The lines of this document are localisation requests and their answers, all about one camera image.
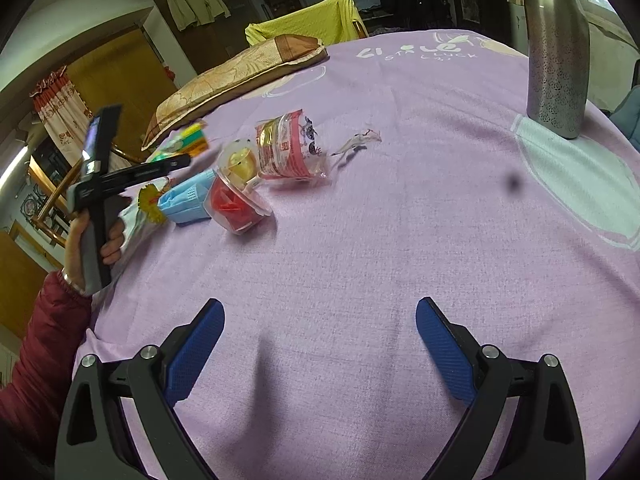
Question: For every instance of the blue cushioned chair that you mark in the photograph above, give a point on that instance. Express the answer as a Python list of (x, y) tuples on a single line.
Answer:
[(626, 117)]

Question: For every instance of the pink clear plastic wrapper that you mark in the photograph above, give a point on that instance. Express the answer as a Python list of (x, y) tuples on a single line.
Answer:
[(289, 148)]

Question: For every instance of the purple bed sheet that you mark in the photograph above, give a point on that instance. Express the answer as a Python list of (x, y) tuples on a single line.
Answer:
[(529, 240)]

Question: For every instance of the wooden armchair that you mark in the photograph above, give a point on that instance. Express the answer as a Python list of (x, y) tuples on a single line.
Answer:
[(56, 199)]

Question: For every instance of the yellow foam fruit net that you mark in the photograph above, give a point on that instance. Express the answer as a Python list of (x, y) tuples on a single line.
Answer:
[(147, 202)]

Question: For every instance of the red jacket left forearm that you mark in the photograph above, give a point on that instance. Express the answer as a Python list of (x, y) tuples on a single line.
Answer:
[(32, 404)]

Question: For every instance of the person left hand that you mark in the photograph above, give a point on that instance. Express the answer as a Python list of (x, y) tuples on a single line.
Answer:
[(111, 251)]

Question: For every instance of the clear cup red contents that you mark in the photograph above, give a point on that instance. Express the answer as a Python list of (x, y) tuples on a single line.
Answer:
[(234, 209)]

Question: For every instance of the red floral curtain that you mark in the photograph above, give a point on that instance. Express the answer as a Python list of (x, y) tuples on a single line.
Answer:
[(63, 113)]

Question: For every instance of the small clear plastic scrap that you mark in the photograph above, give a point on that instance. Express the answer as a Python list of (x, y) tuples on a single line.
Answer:
[(358, 140)]

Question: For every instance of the blue face mask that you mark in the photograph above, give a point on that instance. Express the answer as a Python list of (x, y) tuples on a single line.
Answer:
[(185, 202)]

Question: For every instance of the yellow cloth covered chair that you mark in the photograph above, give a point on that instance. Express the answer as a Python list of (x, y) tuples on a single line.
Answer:
[(331, 21)]

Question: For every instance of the brown gold pillow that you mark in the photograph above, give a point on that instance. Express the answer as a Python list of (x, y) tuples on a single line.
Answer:
[(251, 69)]

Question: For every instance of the silver metal bottle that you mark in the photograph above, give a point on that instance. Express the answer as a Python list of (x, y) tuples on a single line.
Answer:
[(559, 59)]

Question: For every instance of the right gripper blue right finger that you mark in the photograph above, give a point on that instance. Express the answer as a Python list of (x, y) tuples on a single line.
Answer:
[(452, 349)]

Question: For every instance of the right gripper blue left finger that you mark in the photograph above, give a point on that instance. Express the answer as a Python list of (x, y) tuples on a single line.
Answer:
[(187, 349)]

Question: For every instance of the orange paper box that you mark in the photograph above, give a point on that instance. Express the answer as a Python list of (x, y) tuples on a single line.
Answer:
[(190, 140)]

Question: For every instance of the clear lid yellow ball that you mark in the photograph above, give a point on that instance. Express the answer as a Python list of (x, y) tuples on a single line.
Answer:
[(238, 162)]

